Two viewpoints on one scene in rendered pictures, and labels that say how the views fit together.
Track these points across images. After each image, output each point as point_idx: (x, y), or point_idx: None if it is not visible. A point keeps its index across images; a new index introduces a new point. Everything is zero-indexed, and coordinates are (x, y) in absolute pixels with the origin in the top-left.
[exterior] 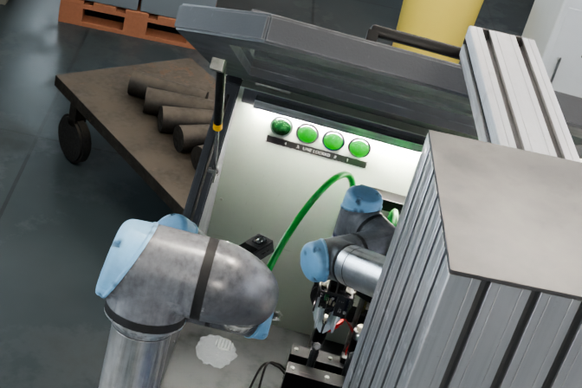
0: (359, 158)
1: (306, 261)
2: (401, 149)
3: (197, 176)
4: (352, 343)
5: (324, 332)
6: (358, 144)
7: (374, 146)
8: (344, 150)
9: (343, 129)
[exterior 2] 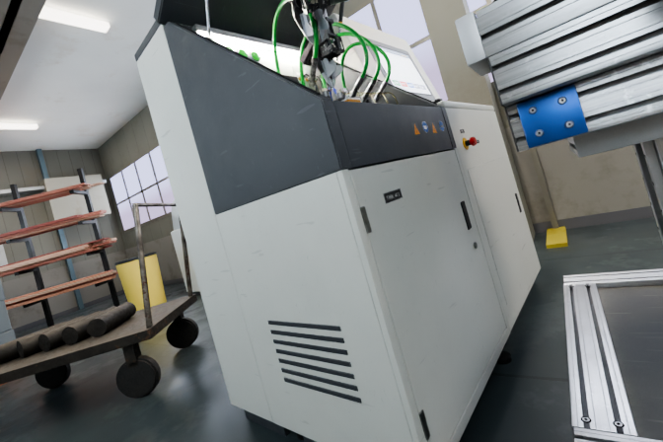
0: (258, 62)
1: None
2: (270, 53)
3: (203, 38)
4: (341, 100)
5: (333, 85)
6: (255, 51)
7: (260, 54)
8: (250, 58)
9: (246, 37)
